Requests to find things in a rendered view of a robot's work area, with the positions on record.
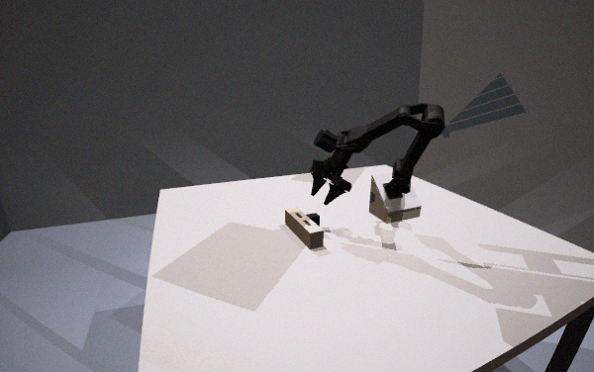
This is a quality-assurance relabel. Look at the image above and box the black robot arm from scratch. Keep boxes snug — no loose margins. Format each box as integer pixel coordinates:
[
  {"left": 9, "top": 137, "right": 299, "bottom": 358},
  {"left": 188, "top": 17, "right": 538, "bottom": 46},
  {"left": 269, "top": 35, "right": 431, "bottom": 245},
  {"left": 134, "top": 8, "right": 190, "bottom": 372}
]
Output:
[{"left": 312, "top": 103, "right": 445, "bottom": 200}]

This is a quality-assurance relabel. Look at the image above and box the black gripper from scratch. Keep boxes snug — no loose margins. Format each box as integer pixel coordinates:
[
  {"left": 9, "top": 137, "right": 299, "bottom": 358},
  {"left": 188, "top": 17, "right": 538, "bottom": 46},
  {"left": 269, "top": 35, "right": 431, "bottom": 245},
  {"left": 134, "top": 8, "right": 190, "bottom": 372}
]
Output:
[{"left": 310, "top": 155, "right": 352, "bottom": 205}]

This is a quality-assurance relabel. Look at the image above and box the black two-prong plug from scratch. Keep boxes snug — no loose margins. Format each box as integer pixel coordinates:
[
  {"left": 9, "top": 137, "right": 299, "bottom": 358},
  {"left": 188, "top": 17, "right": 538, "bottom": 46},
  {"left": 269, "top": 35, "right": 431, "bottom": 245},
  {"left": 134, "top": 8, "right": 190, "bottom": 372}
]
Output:
[{"left": 306, "top": 213, "right": 320, "bottom": 226}]

